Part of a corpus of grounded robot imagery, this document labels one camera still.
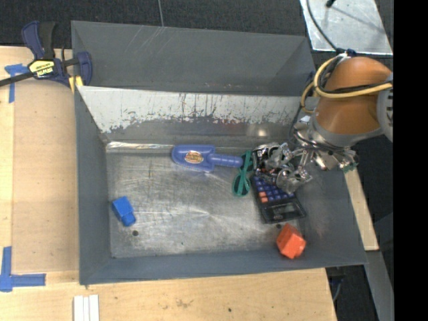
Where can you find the black calculator with blue keys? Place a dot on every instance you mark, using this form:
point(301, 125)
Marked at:
point(279, 206)

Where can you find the orange block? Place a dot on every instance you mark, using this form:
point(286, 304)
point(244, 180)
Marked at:
point(290, 241)

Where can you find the grey metal bin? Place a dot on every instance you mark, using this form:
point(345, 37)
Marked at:
point(187, 206)

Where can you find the blue block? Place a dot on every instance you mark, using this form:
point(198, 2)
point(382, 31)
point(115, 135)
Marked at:
point(123, 210)

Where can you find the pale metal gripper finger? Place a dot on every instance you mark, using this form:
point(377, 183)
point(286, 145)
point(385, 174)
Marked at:
point(274, 154)
point(294, 179)

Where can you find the blue toy trowel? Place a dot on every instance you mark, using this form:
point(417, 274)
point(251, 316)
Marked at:
point(197, 158)

